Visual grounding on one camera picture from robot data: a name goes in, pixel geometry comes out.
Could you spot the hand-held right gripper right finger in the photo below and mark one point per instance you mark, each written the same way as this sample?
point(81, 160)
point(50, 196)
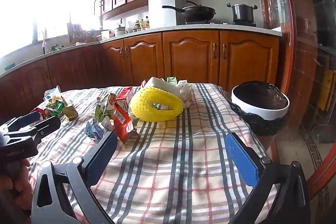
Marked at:
point(241, 158)

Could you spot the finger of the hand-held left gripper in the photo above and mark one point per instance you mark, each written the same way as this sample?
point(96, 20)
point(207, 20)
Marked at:
point(27, 118)
point(48, 126)

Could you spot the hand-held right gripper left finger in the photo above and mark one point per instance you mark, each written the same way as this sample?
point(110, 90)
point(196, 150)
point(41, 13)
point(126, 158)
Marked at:
point(102, 153)

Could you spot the white foam fruit net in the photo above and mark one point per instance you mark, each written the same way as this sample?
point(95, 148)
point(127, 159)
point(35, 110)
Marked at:
point(162, 85)

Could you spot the green milk carton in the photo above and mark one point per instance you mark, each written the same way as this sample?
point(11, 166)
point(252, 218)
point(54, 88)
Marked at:
point(172, 79)

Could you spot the person's left hand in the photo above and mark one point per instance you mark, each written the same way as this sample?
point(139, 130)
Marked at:
point(23, 187)

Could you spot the shiny red wrapper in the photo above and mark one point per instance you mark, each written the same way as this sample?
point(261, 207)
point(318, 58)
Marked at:
point(39, 112)

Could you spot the green snack wrapper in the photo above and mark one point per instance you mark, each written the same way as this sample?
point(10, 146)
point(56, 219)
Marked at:
point(56, 107)

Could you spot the crumpled blue white paper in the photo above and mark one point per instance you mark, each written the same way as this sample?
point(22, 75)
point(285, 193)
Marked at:
point(93, 130)

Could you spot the gold foil wrapper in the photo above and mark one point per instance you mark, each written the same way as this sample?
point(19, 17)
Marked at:
point(69, 112)

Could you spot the small crumpled white paper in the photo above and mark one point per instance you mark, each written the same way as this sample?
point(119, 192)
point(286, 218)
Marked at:
point(107, 123)

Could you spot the white and green packet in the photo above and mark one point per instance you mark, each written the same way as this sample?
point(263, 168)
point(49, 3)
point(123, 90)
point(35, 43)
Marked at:
point(52, 92)

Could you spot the red white tag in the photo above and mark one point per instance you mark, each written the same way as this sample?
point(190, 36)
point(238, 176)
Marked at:
point(123, 124)

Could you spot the green and white wrapper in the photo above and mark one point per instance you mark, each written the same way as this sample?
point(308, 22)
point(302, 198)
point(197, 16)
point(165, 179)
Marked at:
point(103, 108)

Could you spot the red drink carton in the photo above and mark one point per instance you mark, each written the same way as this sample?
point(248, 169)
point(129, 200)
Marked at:
point(123, 96)

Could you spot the yellow foam fruit net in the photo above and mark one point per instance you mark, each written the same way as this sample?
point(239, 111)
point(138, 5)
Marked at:
point(147, 103)

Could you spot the plaid tablecloth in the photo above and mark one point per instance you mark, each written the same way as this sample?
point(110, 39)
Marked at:
point(170, 161)

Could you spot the sink faucet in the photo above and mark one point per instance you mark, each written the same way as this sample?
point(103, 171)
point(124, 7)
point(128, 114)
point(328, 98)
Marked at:
point(44, 43)

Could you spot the crumpled white plastic wrapper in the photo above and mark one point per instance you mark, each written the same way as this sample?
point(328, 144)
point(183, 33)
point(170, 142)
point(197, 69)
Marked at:
point(187, 94)

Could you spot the knife rack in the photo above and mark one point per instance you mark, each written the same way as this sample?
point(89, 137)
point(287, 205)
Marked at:
point(74, 32)

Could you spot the kitchen window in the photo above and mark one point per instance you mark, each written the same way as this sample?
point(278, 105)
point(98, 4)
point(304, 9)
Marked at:
point(39, 11)

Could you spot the pale yellow container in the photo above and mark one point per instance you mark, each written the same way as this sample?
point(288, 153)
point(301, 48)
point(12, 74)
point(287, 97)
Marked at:
point(105, 34)

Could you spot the yellow box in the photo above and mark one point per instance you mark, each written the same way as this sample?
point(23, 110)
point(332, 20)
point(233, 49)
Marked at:
point(326, 90)

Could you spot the red wooden glass door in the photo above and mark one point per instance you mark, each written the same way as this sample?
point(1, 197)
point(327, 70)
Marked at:
point(288, 56)

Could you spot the wooden lower cabinets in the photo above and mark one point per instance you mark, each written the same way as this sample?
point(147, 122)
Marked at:
point(189, 56)

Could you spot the white lidded pot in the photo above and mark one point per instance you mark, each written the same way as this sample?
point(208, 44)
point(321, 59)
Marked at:
point(120, 31)

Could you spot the cluster of condiment bottles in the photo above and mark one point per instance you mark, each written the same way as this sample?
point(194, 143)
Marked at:
point(141, 24)

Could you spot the gas stove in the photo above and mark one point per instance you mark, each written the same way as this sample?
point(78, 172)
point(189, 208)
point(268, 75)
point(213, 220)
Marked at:
point(220, 23)

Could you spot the white kitchen countertop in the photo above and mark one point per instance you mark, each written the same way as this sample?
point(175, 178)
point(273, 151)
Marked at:
point(183, 28)

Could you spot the steel cooking pot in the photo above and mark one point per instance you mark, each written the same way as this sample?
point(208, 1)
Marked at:
point(242, 12)

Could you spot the black wok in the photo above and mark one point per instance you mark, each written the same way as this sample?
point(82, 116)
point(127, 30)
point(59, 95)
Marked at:
point(199, 12)

